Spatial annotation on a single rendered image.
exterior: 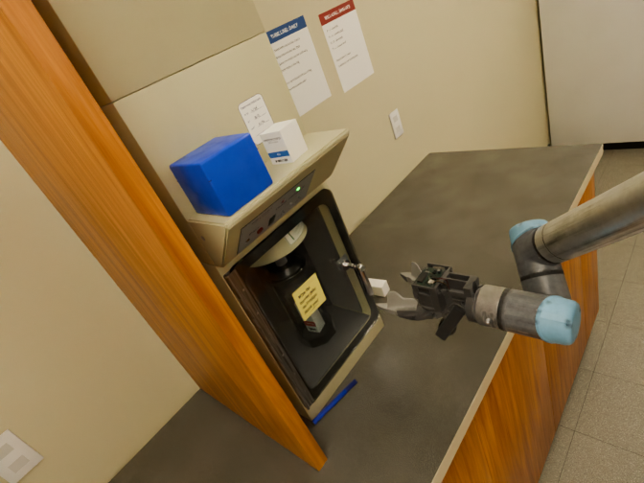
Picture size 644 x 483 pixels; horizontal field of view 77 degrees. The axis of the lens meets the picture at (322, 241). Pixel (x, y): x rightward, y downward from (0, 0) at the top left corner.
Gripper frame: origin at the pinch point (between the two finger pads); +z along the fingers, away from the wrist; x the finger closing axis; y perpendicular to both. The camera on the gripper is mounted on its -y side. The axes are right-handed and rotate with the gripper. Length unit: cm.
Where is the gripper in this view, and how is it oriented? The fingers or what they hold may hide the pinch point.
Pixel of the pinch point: (392, 291)
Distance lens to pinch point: 91.6
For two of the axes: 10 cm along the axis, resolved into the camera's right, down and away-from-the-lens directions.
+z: -7.2, -1.0, 6.9
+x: -6.0, 5.9, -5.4
